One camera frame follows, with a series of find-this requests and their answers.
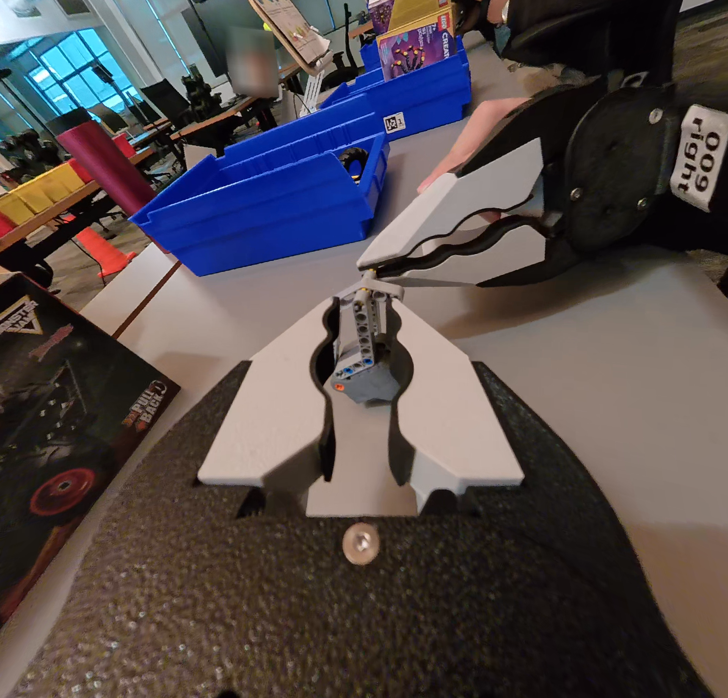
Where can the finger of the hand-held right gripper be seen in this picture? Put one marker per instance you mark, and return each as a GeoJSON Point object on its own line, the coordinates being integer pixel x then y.
{"type": "Point", "coordinates": [466, 203]}
{"type": "Point", "coordinates": [449, 282]}

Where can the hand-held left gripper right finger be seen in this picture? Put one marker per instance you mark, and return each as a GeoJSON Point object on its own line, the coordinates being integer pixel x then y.
{"type": "Point", "coordinates": [460, 425]}

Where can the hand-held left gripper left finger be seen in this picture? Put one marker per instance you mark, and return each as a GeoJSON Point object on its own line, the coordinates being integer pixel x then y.
{"type": "Point", "coordinates": [261, 425]}

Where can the grey lego chassis assembly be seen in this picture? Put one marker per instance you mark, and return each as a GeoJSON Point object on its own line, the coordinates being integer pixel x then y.
{"type": "Point", "coordinates": [364, 379]}

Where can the black lego tyre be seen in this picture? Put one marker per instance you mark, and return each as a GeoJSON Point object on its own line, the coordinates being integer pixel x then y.
{"type": "Point", "coordinates": [355, 163]}

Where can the purple lego box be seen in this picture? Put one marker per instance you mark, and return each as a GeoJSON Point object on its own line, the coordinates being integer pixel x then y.
{"type": "Point", "coordinates": [418, 49]}

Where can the black lego set box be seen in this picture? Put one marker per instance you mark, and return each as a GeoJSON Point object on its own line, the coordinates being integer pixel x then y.
{"type": "Point", "coordinates": [68, 425]}

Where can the person's right hand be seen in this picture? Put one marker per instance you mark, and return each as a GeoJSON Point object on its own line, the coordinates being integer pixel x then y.
{"type": "Point", "coordinates": [472, 135]}

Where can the blue plastic storage bin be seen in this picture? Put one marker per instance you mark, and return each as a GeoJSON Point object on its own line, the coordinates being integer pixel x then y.
{"type": "Point", "coordinates": [256, 231]}
{"type": "Point", "coordinates": [432, 95]}

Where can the white board stand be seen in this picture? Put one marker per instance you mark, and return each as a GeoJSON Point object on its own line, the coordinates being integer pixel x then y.
{"type": "Point", "coordinates": [313, 92]}

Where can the orange traffic cone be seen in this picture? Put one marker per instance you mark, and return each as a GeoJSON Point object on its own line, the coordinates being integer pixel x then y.
{"type": "Point", "coordinates": [102, 251]}

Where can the wooden display board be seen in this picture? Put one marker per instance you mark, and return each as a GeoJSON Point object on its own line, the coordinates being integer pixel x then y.
{"type": "Point", "coordinates": [284, 15]}

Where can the maroon water bottle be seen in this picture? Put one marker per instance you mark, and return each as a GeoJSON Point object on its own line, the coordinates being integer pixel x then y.
{"type": "Point", "coordinates": [108, 163]}

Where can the red plastic bin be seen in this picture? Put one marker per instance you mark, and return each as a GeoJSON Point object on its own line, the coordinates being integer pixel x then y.
{"type": "Point", "coordinates": [79, 172]}

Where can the yellow plastic bin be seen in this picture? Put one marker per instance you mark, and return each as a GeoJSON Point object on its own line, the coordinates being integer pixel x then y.
{"type": "Point", "coordinates": [40, 192]}

